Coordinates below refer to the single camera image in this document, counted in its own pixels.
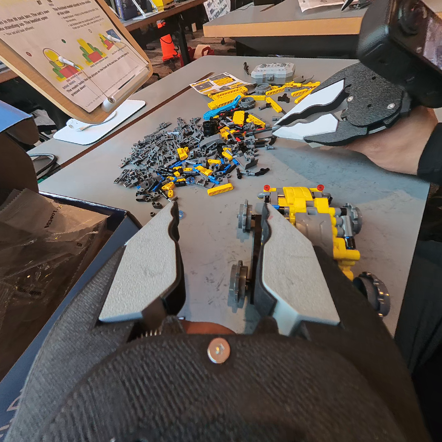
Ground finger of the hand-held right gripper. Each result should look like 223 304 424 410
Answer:
274 74 347 126
272 112 342 143

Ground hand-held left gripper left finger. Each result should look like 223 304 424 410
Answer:
98 201 186 331

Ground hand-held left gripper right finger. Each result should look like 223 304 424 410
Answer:
254 202 341 336

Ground yellow toy vehicle model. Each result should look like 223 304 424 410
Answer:
229 184 391 317

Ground pile of building block pieces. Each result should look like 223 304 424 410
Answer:
114 116 277 209

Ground person's right forearm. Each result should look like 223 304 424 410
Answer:
416 121 442 187

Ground adjoining grey desk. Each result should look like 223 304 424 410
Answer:
28 55 239 168

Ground background wooden desk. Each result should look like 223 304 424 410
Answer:
117 0 208 32

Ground person's right hand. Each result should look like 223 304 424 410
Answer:
345 105 439 175

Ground grey battery box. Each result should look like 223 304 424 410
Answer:
251 63 296 84

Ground white paper sheets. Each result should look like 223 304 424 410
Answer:
299 0 346 12

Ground clear plastic bags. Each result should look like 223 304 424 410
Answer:
0 188 111 311

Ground blue brick separator tool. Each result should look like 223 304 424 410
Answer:
203 96 242 120

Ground yellow black printed leaflet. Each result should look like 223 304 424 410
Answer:
189 72 253 96

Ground person's dark jacket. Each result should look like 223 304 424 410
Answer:
394 183 442 442

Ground black white printed sign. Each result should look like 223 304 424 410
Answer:
204 0 232 23

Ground white stand base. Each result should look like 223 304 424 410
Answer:
53 99 146 145

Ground orange traffic cone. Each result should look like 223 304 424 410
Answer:
157 20 181 63

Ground blue cardboard kit box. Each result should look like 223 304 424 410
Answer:
0 100 143 415

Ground wooden document stand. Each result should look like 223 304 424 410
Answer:
0 0 153 124

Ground printed instruction sheet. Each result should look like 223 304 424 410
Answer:
0 0 147 113

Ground black cable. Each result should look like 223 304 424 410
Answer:
29 154 62 180

